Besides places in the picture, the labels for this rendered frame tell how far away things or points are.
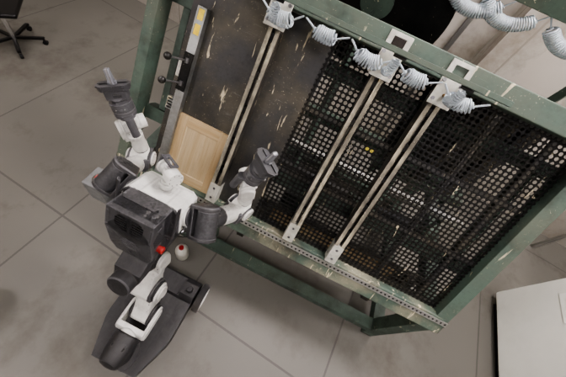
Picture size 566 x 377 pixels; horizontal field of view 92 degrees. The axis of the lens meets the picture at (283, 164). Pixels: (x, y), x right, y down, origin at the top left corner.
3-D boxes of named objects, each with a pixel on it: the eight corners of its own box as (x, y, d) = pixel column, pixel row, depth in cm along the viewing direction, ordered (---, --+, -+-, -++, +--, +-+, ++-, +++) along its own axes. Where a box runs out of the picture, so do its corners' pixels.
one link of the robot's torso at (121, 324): (144, 342, 175) (141, 341, 164) (117, 327, 176) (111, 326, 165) (165, 309, 187) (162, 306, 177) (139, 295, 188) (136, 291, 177)
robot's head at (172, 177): (165, 193, 110) (168, 176, 106) (154, 177, 115) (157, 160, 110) (180, 189, 115) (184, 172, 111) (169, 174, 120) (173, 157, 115)
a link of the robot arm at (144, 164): (154, 171, 150) (139, 181, 128) (129, 167, 148) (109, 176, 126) (157, 151, 148) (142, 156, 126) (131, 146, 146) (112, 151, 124)
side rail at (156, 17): (130, 147, 177) (116, 152, 167) (171, -46, 134) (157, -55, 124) (137, 151, 177) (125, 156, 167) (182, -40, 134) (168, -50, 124)
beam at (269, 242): (125, 162, 182) (113, 168, 172) (129, 146, 177) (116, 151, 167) (431, 318, 174) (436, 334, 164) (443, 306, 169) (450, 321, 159)
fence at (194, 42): (157, 167, 171) (153, 170, 167) (201, 6, 134) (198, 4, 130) (165, 171, 170) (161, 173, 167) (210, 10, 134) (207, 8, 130)
